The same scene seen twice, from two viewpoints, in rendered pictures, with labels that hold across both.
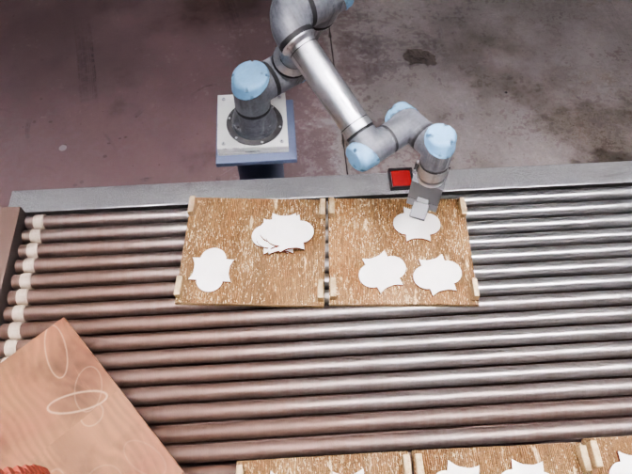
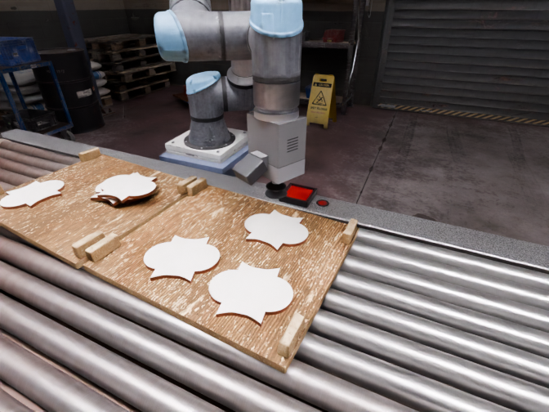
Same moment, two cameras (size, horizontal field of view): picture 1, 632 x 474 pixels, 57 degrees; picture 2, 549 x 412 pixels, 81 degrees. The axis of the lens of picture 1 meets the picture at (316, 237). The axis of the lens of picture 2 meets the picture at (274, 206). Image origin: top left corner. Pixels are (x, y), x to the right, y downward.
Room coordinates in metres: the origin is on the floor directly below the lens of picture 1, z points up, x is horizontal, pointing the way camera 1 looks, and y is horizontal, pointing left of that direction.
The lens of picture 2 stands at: (0.42, -0.55, 1.33)
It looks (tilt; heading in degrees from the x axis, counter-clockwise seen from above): 32 degrees down; 28
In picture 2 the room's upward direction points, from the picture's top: straight up
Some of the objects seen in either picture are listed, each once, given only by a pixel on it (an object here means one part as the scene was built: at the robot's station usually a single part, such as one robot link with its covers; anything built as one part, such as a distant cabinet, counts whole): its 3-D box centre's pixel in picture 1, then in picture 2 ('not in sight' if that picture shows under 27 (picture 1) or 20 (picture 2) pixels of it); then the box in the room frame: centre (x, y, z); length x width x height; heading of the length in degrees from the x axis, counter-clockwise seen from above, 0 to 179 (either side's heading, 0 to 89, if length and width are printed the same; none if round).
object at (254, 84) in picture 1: (252, 86); (207, 93); (1.32, 0.20, 1.07); 0.13 x 0.12 x 0.14; 128
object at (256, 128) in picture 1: (253, 113); (208, 126); (1.32, 0.21, 0.96); 0.15 x 0.15 x 0.10
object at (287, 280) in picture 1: (254, 249); (92, 196); (0.82, 0.18, 0.93); 0.41 x 0.35 x 0.02; 89
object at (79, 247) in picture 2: (321, 290); (89, 243); (0.68, -0.01, 0.95); 0.06 x 0.02 x 0.03; 179
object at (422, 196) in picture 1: (424, 192); (265, 143); (0.88, -0.29, 1.13); 0.12 x 0.09 x 0.16; 159
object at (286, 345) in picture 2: (474, 289); (292, 333); (0.68, -0.44, 0.95); 0.06 x 0.02 x 0.03; 0
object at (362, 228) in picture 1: (399, 249); (231, 248); (0.82, -0.24, 0.93); 0.41 x 0.35 x 0.02; 90
